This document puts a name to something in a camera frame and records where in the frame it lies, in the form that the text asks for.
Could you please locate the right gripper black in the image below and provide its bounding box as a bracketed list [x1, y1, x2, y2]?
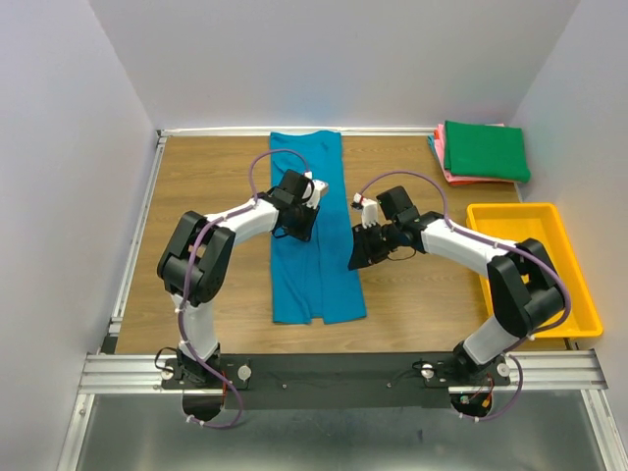
[346, 220, 399, 270]

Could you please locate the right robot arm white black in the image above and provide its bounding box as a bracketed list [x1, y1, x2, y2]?
[347, 186, 570, 385]

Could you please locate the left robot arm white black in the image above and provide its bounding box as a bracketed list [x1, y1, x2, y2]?
[157, 170, 329, 388]

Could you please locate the light blue folded t shirt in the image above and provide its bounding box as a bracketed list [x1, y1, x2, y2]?
[427, 134, 444, 168]

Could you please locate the pink folded t shirt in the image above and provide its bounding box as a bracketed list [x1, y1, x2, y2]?
[435, 122, 511, 185]

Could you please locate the green folded t shirt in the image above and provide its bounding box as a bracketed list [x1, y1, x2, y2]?
[444, 121, 531, 183]

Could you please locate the yellow plastic tray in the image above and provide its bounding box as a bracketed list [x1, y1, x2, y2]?
[466, 203, 603, 339]

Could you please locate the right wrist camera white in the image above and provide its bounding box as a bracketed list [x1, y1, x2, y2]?
[361, 199, 379, 229]

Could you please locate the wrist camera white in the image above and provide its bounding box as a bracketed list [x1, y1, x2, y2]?
[303, 180, 329, 208]
[361, 199, 379, 229]

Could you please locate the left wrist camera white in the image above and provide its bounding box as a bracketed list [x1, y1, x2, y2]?
[303, 180, 329, 208]

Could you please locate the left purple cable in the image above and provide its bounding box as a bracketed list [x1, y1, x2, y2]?
[176, 148, 315, 431]

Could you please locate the purple cable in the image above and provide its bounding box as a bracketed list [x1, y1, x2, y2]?
[351, 170, 573, 425]
[176, 148, 315, 431]

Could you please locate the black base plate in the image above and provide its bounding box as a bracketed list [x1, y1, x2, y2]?
[154, 352, 510, 421]

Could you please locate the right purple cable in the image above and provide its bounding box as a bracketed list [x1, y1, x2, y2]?
[351, 170, 573, 425]

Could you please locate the aluminium frame rail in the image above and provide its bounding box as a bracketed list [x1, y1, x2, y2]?
[59, 133, 627, 470]

